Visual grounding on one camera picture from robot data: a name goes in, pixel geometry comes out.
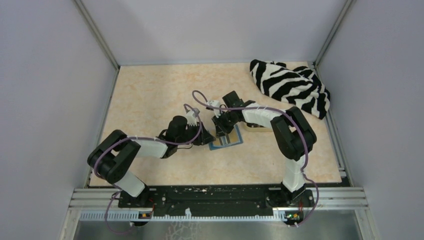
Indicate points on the blue leather card holder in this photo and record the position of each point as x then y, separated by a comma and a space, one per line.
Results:
215, 145

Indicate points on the white slotted cable duct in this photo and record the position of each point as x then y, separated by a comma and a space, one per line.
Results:
136, 216

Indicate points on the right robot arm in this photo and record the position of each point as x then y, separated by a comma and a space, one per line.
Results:
294, 136

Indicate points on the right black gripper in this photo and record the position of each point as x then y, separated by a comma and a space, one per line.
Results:
218, 121

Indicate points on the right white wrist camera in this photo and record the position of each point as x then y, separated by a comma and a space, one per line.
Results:
215, 106

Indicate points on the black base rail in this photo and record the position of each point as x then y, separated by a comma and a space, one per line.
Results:
246, 200

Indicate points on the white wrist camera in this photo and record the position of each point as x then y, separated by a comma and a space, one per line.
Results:
215, 106
191, 116

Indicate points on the zebra striped cloth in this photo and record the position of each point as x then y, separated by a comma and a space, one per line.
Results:
299, 86

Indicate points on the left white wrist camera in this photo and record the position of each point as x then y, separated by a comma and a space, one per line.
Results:
191, 116

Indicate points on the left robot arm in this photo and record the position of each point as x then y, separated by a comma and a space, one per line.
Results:
112, 158

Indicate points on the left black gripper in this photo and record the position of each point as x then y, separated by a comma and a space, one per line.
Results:
205, 136

